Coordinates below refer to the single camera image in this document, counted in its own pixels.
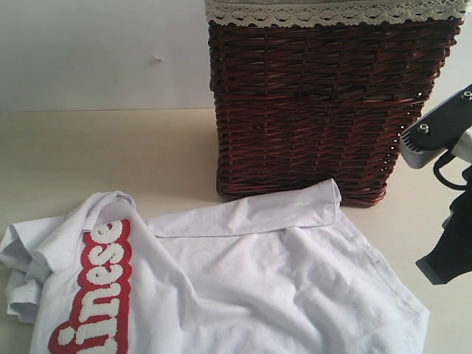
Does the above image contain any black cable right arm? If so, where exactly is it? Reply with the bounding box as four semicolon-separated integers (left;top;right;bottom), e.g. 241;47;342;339
432;154;472;191

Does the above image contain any lace trimmed basket liner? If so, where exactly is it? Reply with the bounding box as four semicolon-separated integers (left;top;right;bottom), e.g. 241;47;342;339
205;0;471;28

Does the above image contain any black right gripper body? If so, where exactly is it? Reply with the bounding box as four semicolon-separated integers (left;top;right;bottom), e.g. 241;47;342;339
440;180;472;259

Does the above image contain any white t-shirt red lettering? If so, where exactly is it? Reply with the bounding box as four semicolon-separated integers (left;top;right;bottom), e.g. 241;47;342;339
1;180;429;353

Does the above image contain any brown wicker basket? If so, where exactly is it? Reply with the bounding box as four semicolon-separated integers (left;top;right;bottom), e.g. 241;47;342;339
209;17;462;207

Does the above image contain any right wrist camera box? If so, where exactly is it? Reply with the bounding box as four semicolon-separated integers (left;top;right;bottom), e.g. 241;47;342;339
400;86;471;169

